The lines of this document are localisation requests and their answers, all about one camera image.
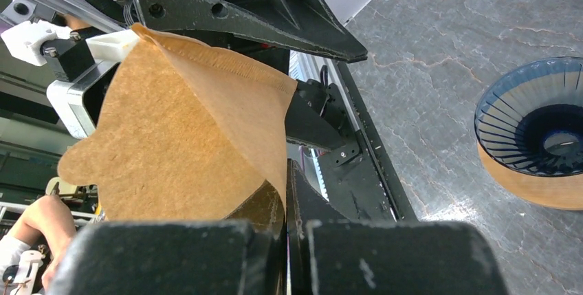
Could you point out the person's bare forearm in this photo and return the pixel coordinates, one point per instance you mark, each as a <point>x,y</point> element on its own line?
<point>47,217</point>

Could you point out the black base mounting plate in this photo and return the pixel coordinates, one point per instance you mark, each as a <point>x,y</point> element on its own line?
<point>357,179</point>

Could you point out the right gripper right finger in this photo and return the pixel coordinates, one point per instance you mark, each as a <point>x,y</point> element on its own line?
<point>329,254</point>

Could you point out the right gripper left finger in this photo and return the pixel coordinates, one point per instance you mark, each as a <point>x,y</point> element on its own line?
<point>243,254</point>

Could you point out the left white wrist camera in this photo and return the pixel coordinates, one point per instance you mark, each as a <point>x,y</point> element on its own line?
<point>83,63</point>

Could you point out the brown paper coffee filter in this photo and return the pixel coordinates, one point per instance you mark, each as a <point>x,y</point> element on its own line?
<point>187,131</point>

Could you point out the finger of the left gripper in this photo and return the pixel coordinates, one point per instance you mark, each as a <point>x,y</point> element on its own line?
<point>307,26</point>
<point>311,119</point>

